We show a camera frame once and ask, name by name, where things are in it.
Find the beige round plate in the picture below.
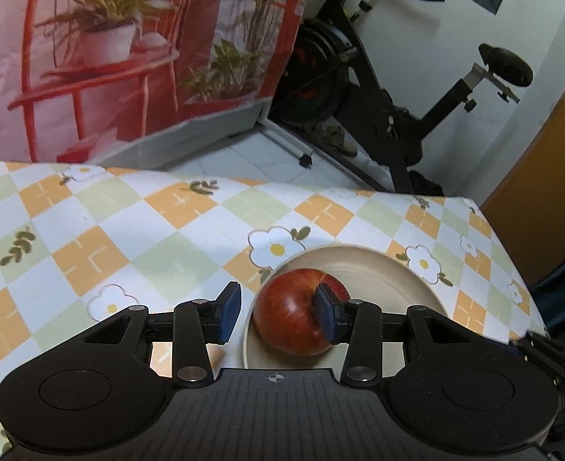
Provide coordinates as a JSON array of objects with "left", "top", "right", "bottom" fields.
[{"left": 241, "top": 245, "right": 449, "bottom": 370}]

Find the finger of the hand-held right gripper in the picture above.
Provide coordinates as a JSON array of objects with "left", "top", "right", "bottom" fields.
[{"left": 510, "top": 331, "right": 565, "bottom": 387}]

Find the brown sandal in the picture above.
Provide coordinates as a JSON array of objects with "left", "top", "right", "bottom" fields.
[{"left": 311, "top": 122, "right": 360, "bottom": 158}]

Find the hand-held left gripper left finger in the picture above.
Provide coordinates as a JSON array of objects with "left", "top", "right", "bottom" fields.
[{"left": 83, "top": 282, "right": 243, "bottom": 389}]

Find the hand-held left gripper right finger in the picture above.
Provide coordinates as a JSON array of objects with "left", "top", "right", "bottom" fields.
[{"left": 312, "top": 283, "right": 470, "bottom": 389}]

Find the orange wooden door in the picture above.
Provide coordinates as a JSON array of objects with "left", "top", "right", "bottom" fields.
[{"left": 479, "top": 53, "right": 565, "bottom": 289}]

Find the white rolling stand base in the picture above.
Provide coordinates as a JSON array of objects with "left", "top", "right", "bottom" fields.
[{"left": 88, "top": 98, "right": 314, "bottom": 170}]

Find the checkered floral tablecloth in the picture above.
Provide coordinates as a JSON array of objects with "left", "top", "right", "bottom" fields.
[{"left": 0, "top": 156, "right": 552, "bottom": 461}]

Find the black exercise bike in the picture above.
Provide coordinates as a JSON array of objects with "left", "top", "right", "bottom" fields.
[{"left": 268, "top": 0, "right": 535, "bottom": 197}]

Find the bright red apple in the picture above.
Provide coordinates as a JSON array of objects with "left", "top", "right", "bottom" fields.
[{"left": 254, "top": 269, "right": 353, "bottom": 357}]

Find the printed red chair backdrop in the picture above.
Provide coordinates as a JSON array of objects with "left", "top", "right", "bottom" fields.
[{"left": 0, "top": 0, "right": 324, "bottom": 164}]

